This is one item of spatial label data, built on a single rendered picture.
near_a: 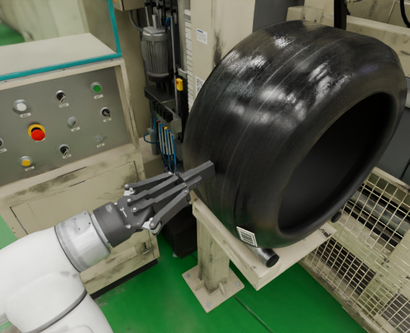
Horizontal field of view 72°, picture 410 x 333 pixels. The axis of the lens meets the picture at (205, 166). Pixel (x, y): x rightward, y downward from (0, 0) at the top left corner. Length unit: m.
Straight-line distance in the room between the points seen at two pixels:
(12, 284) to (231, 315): 1.37
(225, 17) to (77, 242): 0.61
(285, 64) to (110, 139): 0.83
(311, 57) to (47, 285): 0.56
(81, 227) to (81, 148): 0.72
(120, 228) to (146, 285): 1.35
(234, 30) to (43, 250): 0.66
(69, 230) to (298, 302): 1.51
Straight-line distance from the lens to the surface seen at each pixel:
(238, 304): 1.76
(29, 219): 1.28
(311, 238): 1.04
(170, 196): 0.52
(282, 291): 1.84
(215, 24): 0.79
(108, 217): 0.50
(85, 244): 0.49
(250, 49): 0.62
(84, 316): 0.53
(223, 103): 0.57
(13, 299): 0.51
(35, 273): 0.50
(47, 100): 1.09
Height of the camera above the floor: 1.60
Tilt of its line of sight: 40 degrees down
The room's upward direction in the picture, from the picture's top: straight up
